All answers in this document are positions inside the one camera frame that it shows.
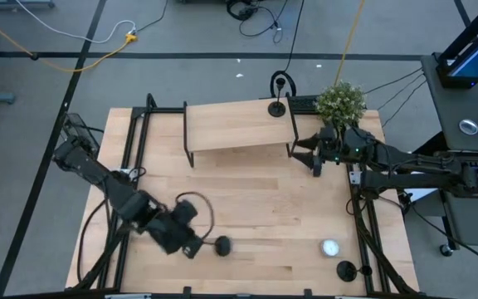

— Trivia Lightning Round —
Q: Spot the thin black cable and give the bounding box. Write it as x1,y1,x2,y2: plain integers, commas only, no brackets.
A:
382,81,427,128
365,68,425,95
378,74,425,111

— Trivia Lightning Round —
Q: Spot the artificial potted green plant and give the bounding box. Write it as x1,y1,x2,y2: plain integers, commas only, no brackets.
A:
314,81,368,130

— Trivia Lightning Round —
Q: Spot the grey cart base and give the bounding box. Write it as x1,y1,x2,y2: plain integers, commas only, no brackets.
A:
0,0,56,10

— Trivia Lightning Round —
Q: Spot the black aluminium table frame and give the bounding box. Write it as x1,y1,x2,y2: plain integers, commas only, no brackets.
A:
66,93,421,299

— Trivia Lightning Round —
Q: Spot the yellow hanging cable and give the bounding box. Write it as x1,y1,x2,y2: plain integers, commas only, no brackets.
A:
333,0,367,86

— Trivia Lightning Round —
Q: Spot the black mesh box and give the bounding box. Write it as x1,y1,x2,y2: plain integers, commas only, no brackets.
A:
62,112,101,159

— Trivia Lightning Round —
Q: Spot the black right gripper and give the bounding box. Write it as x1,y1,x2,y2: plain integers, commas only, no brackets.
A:
291,126,348,169

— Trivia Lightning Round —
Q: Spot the grey side desk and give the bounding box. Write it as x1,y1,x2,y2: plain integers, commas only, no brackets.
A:
420,53,478,247

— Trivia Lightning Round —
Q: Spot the white floor cable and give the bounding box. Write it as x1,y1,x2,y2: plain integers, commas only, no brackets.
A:
13,0,137,44

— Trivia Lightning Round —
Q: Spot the white paper sheet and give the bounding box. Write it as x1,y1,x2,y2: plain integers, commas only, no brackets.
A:
404,186,439,203

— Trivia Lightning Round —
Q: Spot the thick black floor cable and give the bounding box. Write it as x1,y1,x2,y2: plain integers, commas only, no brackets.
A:
408,203,478,271

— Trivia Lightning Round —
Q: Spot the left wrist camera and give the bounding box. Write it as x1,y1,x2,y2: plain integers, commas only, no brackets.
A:
172,199,199,228

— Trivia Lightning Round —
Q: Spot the yellow floor extension cable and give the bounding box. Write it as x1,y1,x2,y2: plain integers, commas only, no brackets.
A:
0,6,139,74

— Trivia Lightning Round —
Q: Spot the black candlestick holder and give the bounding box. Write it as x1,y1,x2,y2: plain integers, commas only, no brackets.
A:
266,76,289,119
200,235,234,257
336,260,373,283

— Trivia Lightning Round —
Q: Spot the black floor cable bundle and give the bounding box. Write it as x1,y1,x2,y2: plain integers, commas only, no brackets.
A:
225,0,285,45

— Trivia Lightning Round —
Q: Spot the round silver tin lid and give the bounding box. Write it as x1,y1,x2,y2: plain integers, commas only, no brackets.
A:
458,119,478,136

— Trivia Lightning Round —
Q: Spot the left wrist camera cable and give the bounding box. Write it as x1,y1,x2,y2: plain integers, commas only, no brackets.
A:
175,191,216,244

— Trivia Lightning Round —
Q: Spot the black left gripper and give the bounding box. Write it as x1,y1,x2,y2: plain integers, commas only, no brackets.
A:
145,215,205,259

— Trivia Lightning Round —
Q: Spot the wooden riser shelf black frame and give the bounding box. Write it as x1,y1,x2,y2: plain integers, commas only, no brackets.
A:
183,96,300,169

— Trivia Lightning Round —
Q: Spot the black hanging cable with loop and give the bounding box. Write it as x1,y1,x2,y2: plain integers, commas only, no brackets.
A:
269,0,306,100

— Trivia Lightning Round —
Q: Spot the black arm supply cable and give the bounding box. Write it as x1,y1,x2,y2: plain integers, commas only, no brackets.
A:
76,194,111,283

